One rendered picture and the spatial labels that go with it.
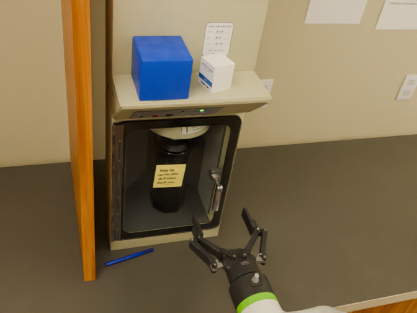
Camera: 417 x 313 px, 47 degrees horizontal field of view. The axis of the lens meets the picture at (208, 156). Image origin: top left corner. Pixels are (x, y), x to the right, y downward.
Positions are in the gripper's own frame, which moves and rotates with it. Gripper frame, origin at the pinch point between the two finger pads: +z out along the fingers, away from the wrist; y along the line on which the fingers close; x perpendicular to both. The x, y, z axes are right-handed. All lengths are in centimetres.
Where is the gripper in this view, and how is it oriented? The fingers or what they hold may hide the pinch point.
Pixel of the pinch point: (220, 217)
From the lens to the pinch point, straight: 124.1
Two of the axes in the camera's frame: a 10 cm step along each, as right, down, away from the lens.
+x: -1.4, 7.7, 6.3
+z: -2.8, -6.4, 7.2
